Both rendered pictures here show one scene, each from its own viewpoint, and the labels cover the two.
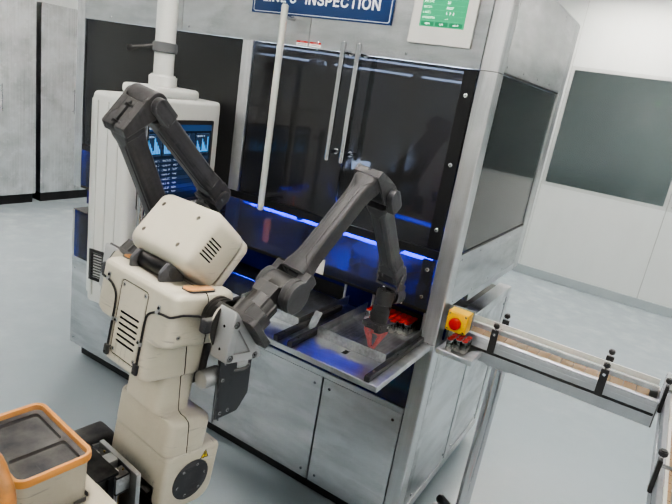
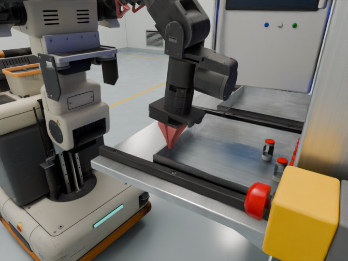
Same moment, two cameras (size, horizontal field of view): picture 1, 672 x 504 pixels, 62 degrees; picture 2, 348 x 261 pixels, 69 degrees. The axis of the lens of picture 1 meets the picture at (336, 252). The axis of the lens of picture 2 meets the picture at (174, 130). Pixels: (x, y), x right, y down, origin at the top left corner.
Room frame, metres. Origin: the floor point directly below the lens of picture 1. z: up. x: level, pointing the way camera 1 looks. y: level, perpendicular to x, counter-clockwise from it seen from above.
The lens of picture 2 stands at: (1.65, -0.65, 1.19)
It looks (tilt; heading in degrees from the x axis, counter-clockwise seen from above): 26 degrees down; 92
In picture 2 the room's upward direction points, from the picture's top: straight up
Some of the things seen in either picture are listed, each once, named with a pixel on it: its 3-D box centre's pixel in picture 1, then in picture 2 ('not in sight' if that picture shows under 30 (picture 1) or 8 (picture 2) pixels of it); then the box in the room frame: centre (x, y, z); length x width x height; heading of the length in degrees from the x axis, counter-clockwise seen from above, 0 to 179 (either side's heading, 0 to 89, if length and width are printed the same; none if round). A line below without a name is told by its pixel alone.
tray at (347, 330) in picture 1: (374, 330); (251, 156); (1.80, -0.18, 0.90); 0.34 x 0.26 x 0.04; 150
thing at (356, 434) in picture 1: (275, 322); not in sight; (2.73, 0.26, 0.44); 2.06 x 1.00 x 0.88; 60
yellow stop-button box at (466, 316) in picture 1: (459, 320); (308, 218); (1.78, -0.45, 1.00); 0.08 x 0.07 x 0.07; 150
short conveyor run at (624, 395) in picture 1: (548, 357); not in sight; (1.76, -0.77, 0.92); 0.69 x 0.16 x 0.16; 60
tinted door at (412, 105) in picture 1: (399, 152); not in sight; (1.93, -0.16, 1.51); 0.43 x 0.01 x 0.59; 60
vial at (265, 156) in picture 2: not in sight; (267, 150); (1.84, -0.16, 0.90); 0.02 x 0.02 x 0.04
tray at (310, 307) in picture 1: (297, 299); (281, 107); (1.97, 0.12, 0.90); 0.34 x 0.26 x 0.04; 150
